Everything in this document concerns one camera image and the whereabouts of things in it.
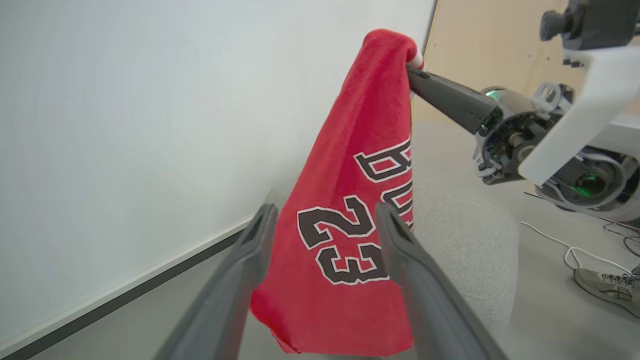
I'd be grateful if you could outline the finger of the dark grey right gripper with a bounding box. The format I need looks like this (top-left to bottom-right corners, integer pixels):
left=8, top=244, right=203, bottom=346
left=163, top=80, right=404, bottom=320
left=406, top=65, right=502, bottom=136

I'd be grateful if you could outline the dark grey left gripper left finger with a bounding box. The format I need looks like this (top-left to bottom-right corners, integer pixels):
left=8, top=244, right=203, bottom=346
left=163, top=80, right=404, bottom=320
left=152, top=203, right=279, bottom=360

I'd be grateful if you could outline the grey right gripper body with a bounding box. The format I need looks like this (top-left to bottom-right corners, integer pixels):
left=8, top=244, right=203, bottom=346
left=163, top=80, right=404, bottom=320
left=472, top=86, right=576, bottom=186

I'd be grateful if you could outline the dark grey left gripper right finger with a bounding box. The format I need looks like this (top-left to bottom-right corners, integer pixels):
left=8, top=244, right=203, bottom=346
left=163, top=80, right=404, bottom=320
left=375, top=201, right=509, bottom=360

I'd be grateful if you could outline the red number 23 jersey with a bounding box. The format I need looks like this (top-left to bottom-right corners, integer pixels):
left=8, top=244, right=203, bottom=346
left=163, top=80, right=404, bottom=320
left=249, top=28, right=425, bottom=357

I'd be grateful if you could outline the grey fabric seat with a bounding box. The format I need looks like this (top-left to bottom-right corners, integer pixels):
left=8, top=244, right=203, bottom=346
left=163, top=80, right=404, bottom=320
left=270, top=119, right=526, bottom=360

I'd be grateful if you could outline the dark grey baseboard strip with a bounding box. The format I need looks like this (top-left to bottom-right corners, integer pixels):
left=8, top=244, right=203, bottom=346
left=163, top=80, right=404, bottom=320
left=0, top=227, right=257, bottom=360

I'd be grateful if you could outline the grey green sneaker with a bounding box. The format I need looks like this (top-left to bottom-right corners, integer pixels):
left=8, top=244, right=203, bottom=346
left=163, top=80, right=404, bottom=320
left=573, top=267, right=640, bottom=318

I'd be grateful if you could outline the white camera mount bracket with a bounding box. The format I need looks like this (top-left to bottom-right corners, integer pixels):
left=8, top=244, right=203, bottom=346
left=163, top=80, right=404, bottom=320
left=517, top=45, right=640, bottom=187

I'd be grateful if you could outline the white floor cable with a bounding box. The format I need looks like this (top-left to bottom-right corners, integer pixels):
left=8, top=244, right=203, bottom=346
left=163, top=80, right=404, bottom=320
left=520, top=221, right=634, bottom=275

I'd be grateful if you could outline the dark right wrist camera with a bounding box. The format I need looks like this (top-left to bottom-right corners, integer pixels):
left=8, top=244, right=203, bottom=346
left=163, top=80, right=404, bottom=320
left=539, top=0, right=640, bottom=68

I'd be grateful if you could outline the black floor cable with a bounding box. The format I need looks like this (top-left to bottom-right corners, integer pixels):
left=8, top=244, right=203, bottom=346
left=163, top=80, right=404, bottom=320
left=602, top=220, right=640, bottom=258

